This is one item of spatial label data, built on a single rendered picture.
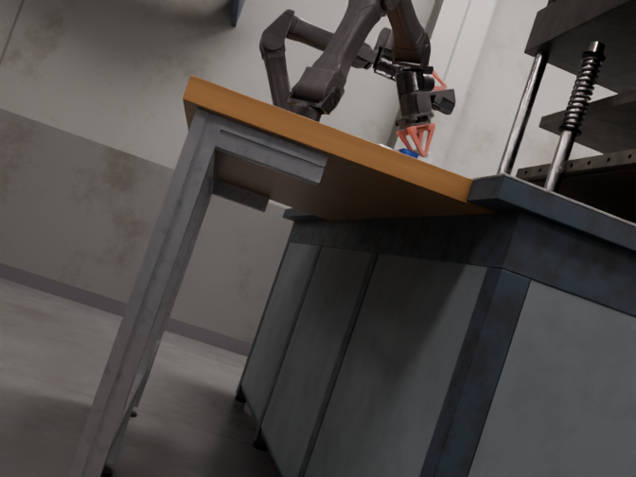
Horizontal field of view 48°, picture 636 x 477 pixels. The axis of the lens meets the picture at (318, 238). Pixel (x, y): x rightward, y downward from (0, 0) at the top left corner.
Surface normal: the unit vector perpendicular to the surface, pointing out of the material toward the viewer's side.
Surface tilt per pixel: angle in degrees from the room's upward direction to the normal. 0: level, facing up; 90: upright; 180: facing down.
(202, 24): 90
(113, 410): 90
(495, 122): 90
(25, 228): 90
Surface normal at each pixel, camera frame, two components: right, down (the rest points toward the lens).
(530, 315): 0.20, 0.01
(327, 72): -0.35, -0.46
